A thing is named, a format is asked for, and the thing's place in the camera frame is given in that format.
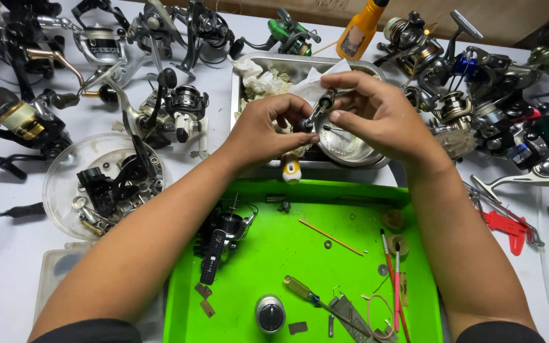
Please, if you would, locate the heap of fishing reels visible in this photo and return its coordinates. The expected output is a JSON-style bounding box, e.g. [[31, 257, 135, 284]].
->
[[374, 5, 549, 172], [0, 0, 323, 182]]

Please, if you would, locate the yellow handled screwdriver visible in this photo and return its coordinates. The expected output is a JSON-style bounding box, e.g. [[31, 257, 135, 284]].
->
[[283, 275, 371, 337]]

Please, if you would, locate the red handled brush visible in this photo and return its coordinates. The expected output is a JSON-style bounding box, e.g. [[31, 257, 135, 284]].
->
[[380, 228, 412, 343]]

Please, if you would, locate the red plastic tool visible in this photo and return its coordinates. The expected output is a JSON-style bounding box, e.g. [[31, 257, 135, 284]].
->
[[483, 211, 528, 257]]

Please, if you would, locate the clear plastic box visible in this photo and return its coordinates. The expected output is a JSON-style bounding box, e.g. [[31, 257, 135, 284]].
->
[[33, 242, 166, 336]]

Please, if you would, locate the clear round plastic bowl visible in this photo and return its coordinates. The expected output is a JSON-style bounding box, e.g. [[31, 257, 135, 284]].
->
[[42, 132, 173, 241]]

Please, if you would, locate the silver reel crank handle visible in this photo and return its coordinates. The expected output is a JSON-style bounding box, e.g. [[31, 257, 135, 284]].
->
[[470, 156, 549, 204]]

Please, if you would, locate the white yellow tool handle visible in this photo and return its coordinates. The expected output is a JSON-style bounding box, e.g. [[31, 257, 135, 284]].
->
[[281, 151, 303, 185]]

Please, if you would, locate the round steel bowl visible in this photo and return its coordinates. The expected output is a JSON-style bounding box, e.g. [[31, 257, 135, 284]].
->
[[314, 114, 386, 167]]

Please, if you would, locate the metal wire bail arm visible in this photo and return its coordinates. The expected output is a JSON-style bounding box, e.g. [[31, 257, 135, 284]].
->
[[464, 182, 545, 248]]

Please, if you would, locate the thin wooden stick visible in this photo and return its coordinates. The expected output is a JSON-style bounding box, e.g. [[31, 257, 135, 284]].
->
[[298, 218, 365, 257]]

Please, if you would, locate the crumpled dirty tissue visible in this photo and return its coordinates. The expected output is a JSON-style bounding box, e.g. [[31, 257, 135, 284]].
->
[[228, 56, 295, 102]]

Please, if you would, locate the yellow oil bottle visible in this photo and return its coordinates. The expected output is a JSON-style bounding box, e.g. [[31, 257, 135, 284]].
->
[[335, 0, 390, 61]]

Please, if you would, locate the beige rubber band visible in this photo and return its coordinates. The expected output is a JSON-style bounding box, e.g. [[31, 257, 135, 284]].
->
[[366, 294, 395, 340]]

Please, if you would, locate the white tissue sheet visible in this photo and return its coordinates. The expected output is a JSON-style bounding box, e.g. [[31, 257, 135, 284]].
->
[[288, 58, 352, 105]]

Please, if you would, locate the silver black spool cap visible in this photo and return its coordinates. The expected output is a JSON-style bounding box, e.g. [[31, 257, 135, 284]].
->
[[255, 294, 287, 334]]

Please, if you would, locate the black silver reel handle part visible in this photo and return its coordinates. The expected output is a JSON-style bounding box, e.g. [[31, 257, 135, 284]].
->
[[297, 88, 337, 134]]

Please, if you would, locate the green plastic tray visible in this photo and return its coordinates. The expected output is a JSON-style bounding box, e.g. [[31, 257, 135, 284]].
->
[[162, 178, 443, 343]]

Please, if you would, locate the person's left hand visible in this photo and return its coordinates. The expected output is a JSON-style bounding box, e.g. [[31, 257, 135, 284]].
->
[[220, 93, 321, 174]]

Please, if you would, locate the brown round disc part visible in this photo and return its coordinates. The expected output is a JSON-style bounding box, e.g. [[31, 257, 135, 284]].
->
[[382, 209, 405, 231], [387, 234, 410, 256]]

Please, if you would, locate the person's right hand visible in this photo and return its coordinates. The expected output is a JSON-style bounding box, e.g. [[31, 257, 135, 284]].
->
[[320, 71, 448, 169]]

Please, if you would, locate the black opened reel body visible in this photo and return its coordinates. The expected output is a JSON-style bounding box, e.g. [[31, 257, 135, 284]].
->
[[193, 193, 259, 286]]

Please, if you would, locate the heap of small reel parts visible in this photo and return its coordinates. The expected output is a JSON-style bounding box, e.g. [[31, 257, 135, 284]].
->
[[72, 138, 166, 237]]

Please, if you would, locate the pink handled brush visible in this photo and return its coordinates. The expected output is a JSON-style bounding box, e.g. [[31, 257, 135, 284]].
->
[[393, 241, 402, 333]]

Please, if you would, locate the rectangular steel tray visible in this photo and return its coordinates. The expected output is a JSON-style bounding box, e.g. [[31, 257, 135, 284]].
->
[[229, 51, 392, 171]]

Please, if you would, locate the black shirt sleeve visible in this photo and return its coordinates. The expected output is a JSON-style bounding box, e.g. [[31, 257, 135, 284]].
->
[[30, 318, 143, 343], [456, 320, 546, 343]]

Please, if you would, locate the black handled tool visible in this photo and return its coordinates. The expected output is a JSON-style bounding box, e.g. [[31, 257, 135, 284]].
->
[[0, 202, 46, 225]]

